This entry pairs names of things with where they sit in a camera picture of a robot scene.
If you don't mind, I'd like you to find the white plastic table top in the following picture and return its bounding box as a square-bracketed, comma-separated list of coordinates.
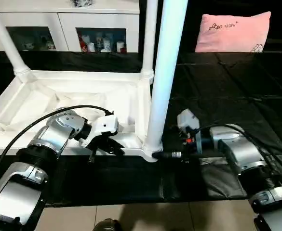
[0, 70, 170, 163]

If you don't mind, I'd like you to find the black work mat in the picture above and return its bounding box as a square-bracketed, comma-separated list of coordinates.
[0, 49, 282, 207]

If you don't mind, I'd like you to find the dark robot foot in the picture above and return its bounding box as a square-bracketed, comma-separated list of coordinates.
[93, 219, 123, 231]

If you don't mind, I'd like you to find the pink pillow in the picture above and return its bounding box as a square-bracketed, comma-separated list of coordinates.
[194, 12, 272, 53]

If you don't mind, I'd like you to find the black furniture with yellow label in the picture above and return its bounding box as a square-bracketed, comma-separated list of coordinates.
[155, 0, 282, 52]

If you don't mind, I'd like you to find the white cabinet with glass doors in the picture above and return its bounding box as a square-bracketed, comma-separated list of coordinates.
[0, 0, 141, 53]

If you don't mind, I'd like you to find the dark ornament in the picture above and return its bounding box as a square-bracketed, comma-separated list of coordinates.
[71, 0, 94, 7]

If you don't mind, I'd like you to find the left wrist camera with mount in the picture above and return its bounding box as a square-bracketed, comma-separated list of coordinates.
[81, 115, 120, 149]

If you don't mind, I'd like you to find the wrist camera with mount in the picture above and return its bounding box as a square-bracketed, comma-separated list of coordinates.
[177, 109, 201, 146]
[81, 115, 120, 149]

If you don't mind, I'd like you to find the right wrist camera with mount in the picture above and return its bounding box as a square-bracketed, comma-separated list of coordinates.
[177, 109, 201, 146]

